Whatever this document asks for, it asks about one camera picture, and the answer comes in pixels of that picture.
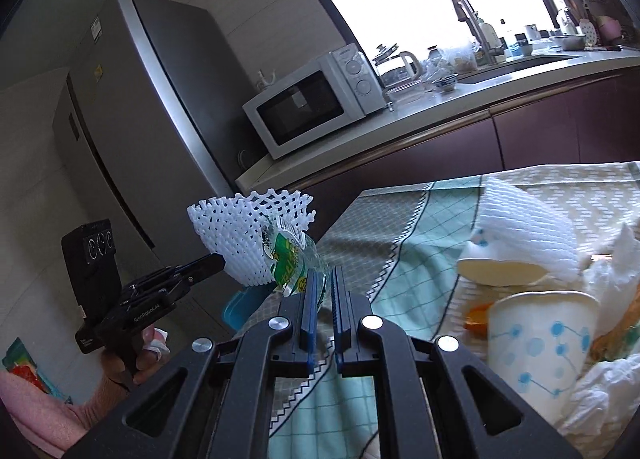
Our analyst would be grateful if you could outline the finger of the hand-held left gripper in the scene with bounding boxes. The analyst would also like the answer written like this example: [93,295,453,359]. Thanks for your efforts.
[175,252,226,285]

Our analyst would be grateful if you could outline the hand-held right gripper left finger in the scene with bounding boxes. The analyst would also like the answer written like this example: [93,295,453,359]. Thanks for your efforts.
[65,270,322,459]

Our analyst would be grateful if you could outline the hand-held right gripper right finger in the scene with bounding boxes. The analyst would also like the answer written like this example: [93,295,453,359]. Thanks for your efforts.
[331,266,583,459]

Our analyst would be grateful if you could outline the white foam fruit net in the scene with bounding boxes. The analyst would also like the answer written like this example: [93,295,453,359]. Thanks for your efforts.
[187,189,319,288]

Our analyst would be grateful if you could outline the green printed plastic wrapper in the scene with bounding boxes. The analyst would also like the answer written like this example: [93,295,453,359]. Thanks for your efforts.
[260,216,332,298]

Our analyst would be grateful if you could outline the blue plastic bin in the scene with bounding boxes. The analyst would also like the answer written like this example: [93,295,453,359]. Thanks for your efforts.
[222,284,282,336]

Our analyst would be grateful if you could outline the blue dotted paper cup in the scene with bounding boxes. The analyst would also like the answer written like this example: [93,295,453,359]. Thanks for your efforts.
[486,290,601,404]
[456,226,547,288]

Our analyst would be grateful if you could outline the person's left forearm pink sleeve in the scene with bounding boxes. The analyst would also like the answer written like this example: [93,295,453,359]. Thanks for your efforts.
[0,366,132,457]

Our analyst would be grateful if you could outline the person's left hand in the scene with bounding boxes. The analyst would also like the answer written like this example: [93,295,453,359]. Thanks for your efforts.
[101,327,171,393]

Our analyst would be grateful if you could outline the patterned green beige tablecloth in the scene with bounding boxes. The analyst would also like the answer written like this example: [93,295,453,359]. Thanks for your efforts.
[269,161,640,459]

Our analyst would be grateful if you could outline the colourful printed cloth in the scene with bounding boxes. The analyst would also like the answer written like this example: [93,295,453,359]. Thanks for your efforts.
[1,337,68,402]

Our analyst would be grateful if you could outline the orange peel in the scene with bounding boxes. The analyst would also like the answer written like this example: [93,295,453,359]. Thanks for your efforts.
[464,303,497,336]

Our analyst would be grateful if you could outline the grey refrigerator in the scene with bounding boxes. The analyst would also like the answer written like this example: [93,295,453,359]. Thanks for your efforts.
[52,0,252,262]

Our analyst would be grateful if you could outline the white microwave oven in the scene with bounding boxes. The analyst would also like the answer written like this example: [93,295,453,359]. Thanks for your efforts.
[242,44,389,160]

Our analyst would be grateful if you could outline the white foam sleeve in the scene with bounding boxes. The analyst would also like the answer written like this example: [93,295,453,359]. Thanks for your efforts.
[471,176,592,285]

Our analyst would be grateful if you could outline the dark kitchen counter cabinet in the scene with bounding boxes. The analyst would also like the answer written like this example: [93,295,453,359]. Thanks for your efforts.
[235,46,640,240]

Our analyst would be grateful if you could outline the electric kettle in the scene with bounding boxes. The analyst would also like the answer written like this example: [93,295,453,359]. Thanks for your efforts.
[374,43,422,90]

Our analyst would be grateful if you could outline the clear plastic bags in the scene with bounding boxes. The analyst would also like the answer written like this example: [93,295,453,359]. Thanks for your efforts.
[424,43,482,78]

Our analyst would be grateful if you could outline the crumpled white tissue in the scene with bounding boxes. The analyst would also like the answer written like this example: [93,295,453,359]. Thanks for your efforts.
[579,223,640,302]
[557,355,640,442]

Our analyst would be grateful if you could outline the kitchen sink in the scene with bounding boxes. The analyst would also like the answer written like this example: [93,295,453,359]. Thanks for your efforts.
[457,54,587,86]

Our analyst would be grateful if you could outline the white soap bottle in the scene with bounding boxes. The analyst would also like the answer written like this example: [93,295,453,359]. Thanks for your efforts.
[477,19,502,60]

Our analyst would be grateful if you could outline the metal kitchen faucet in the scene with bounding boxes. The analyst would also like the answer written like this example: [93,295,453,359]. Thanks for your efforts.
[442,0,502,66]

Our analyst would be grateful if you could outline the pink pot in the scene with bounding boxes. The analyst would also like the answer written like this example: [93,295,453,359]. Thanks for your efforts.
[597,15,624,40]

